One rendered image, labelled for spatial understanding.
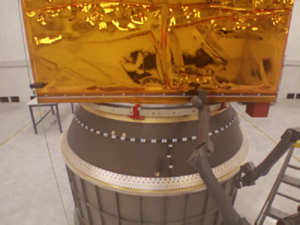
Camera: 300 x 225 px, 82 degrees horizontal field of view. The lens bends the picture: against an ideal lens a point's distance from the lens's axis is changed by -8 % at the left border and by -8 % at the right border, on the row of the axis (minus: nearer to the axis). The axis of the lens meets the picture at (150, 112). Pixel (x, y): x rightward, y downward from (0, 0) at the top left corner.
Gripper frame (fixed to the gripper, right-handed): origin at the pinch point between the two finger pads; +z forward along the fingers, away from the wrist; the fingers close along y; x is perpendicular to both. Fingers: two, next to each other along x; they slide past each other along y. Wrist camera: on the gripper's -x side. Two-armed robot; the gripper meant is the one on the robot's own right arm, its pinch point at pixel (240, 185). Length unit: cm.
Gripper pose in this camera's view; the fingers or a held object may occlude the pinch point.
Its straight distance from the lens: 159.4
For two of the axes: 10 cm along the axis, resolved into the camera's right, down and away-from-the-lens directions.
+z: -1.1, 6.4, 7.6
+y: -9.7, 0.8, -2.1
